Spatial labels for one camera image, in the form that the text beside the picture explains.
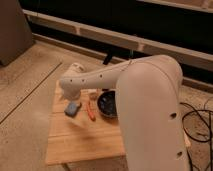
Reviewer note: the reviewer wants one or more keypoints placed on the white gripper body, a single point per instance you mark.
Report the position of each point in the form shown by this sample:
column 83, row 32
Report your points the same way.
column 71, row 95

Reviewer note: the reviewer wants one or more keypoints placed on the white blue sponge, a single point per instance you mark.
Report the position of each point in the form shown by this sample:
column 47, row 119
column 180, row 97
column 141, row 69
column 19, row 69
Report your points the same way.
column 72, row 109

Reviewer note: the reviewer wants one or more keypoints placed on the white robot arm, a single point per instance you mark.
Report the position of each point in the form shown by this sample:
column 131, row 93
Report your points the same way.
column 157, row 77

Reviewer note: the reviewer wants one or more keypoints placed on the dark ceramic bowl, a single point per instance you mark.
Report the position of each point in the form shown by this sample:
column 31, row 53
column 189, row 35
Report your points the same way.
column 106, row 104

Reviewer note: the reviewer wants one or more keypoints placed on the orange carrot toy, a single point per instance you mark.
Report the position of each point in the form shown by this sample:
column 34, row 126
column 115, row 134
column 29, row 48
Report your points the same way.
column 90, row 112

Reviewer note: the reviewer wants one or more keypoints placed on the wooden table board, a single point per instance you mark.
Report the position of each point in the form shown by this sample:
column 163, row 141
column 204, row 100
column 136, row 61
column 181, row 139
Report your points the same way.
column 86, row 136

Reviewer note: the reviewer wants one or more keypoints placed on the brown cabinet at left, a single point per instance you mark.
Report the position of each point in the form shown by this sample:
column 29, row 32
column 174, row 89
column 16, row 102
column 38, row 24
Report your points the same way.
column 15, row 34

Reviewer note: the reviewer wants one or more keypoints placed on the white wooden rail frame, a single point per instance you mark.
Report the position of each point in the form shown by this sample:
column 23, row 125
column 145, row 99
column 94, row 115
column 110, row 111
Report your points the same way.
column 182, row 55

